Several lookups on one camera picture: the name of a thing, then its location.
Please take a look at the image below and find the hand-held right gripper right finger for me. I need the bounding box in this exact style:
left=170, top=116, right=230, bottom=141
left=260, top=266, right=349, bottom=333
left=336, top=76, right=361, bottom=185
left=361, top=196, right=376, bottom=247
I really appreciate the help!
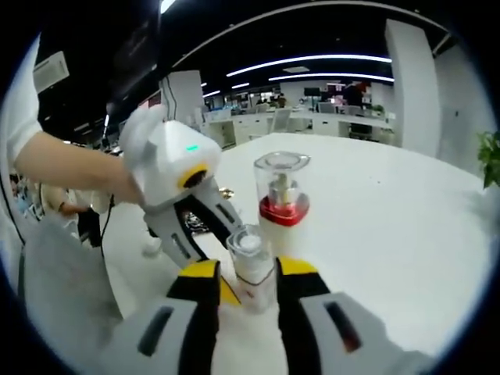
left=275, top=255, right=434, bottom=375

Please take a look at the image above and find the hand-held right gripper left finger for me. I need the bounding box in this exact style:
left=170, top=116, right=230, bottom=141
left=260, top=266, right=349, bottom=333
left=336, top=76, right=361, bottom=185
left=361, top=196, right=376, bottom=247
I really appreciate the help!
left=84, top=259, right=222, bottom=375

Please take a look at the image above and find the white skincare bottle red collar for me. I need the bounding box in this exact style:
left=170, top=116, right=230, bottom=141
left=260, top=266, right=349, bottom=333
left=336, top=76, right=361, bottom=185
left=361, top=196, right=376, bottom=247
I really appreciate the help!
left=252, top=151, right=313, bottom=261

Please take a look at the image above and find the white office chair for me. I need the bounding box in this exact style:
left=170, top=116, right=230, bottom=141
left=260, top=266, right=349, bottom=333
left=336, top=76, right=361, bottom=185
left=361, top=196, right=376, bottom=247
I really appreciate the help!
left=268, top=107, right=293, bottom=136

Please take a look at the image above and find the row of white office desks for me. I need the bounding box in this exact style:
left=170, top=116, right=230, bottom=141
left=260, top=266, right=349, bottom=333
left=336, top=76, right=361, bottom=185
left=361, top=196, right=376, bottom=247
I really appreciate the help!
left=202, top=103, right=396, bottom=148

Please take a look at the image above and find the ceiling air conditioner unit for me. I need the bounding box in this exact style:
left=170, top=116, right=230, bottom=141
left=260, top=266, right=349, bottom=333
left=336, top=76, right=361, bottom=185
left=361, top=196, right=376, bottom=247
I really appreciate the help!
left=32, top=52, right=71, bottom=94

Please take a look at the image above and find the ceiling light strip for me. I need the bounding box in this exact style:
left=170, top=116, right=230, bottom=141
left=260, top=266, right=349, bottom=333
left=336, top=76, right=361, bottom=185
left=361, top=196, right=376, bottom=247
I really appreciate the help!
left=267, top=72, right=396, bottom=84
left=225, top=53, right=393, bottom=78

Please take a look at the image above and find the potted green plant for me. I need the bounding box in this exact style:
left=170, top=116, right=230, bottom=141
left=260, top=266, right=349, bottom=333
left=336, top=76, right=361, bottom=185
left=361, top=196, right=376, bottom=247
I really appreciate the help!
left=476, top=130, right=500, bottom=189

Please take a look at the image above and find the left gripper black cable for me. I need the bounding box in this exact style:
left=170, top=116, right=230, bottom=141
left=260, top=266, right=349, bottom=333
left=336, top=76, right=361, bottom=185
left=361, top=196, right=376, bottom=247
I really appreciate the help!
left=99, top=193, right=117, bottom=259

